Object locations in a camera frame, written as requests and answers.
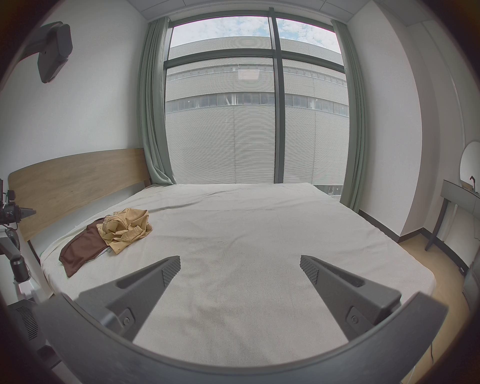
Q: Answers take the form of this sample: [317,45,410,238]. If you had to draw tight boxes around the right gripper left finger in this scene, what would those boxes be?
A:
[77,256,181,343]

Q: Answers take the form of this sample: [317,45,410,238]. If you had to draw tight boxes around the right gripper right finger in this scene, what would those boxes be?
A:
[300,255,402,343]

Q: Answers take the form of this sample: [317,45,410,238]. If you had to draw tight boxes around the tan shorts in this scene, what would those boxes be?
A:
[98,208,154,257]

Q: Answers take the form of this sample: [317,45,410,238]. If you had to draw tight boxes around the bed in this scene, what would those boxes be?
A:
[8,148,437,367]

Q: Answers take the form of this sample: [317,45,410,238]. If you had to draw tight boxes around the brown garment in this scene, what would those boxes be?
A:
[59,219,113,278]

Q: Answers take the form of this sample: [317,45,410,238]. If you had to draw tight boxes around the grey side table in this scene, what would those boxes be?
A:
[425,179,480,263]

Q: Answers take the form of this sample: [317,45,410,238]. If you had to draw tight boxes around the grey-green curtain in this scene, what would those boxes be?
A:
[332,19,367,212]
[139,17,177,185]

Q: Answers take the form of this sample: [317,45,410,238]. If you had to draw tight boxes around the window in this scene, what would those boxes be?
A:
[164,10,350,197]

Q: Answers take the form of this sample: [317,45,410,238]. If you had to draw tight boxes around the round white mirror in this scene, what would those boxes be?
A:
[459,140,480,188]

